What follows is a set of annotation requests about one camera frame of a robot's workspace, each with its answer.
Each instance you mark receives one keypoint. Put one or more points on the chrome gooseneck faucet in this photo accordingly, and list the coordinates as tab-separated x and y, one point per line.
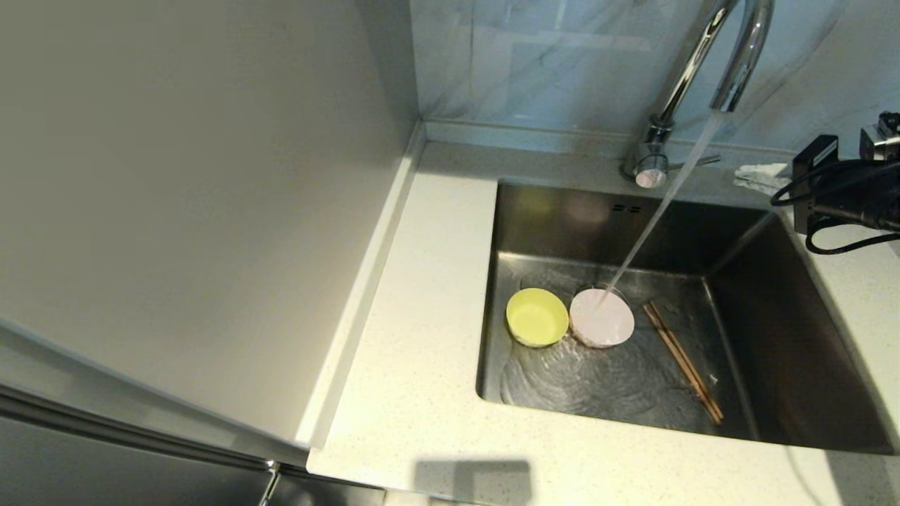
692	63

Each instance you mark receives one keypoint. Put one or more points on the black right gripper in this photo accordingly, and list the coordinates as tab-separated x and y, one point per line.
815	176

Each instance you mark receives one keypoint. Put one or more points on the running water stream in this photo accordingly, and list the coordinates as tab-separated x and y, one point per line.
661	211

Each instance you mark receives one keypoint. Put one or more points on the chrome cabinet trim strip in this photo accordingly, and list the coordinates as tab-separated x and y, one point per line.
140	434

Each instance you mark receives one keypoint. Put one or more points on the yellow plastic bowl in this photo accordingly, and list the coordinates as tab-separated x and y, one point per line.
537	318

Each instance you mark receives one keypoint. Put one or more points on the grey tall cabinet door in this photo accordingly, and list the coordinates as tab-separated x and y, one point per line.
105	471

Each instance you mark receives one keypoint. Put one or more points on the beige tall cabinet side panel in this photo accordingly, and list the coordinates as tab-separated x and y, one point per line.
176	211

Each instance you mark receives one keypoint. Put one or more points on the pale pink bowl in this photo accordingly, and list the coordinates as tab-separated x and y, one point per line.
610	325

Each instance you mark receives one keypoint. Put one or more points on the stainless steel sink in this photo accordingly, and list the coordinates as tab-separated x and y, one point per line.
773	351

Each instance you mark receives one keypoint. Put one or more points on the brown wooden chopstick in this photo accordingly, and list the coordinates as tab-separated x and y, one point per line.
688	360
678	364

